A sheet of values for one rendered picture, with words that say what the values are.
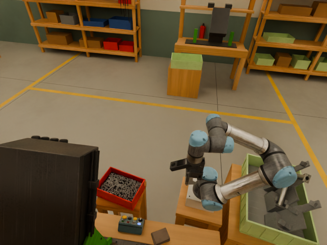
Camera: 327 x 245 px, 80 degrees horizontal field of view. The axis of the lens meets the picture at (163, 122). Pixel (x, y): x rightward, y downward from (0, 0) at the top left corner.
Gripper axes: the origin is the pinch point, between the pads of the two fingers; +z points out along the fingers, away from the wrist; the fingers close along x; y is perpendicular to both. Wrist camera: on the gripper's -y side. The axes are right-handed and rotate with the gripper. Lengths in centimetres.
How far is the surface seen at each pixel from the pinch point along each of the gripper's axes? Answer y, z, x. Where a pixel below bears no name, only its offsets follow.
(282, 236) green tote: 65, 38, -3
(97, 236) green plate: -38.8, 8.5, -29.7
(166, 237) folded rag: -6.8, 36.3, -14.8
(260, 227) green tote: 51, 36, 0
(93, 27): -262, 45, 473
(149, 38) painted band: -123, 78, 526
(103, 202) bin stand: -56, 49, 7
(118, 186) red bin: -47, 41, 17
